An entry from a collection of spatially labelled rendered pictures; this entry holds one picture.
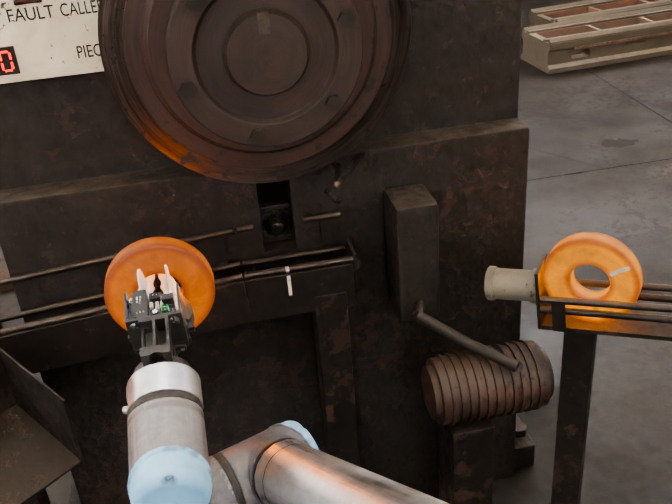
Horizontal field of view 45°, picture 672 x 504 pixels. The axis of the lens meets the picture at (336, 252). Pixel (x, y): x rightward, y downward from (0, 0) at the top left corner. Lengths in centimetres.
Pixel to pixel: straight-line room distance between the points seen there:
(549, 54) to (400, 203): 335
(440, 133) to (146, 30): 58
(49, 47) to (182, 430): 71
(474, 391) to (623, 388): 91
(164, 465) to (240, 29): 59
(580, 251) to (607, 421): 91
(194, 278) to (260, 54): 33
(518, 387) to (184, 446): 73
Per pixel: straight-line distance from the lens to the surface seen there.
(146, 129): 131
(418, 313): 148
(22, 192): 150
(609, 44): 490
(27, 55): 143
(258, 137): 122
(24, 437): 137
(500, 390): 149
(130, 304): 110
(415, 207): 142
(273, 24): 118
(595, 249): 136
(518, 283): 142
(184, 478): 93
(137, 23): 124
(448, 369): 147
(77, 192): 146
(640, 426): 222
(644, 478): 209
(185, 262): 117
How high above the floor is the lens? 143
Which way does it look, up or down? 29 degrees down
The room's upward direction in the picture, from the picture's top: 5 degrees counter-clockwise
